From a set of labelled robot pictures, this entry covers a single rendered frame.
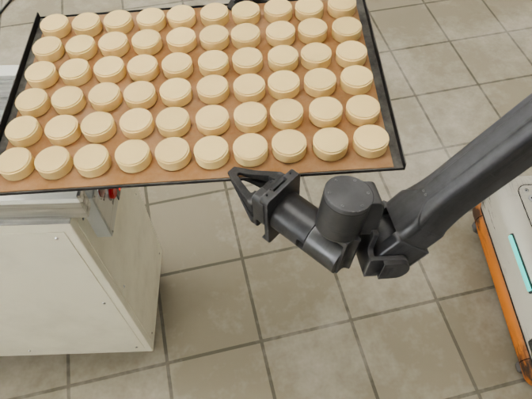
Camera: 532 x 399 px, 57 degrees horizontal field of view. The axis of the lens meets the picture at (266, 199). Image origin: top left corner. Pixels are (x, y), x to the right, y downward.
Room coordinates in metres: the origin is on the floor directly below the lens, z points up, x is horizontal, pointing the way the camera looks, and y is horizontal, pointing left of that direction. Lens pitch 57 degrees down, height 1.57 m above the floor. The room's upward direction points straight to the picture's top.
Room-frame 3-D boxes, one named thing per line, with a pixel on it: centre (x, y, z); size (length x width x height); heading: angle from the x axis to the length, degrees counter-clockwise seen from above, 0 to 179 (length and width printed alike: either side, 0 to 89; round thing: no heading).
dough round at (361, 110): (0.52, -0.14, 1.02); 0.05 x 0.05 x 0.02
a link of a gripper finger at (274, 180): (0.39, 0.01, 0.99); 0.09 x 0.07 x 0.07; 48
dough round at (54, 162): (0.44, 0.31, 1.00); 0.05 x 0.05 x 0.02
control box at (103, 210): (0.60, 0.32, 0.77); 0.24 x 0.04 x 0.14; 2
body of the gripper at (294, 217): (0.34, -0.04, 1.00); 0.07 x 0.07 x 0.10; 48
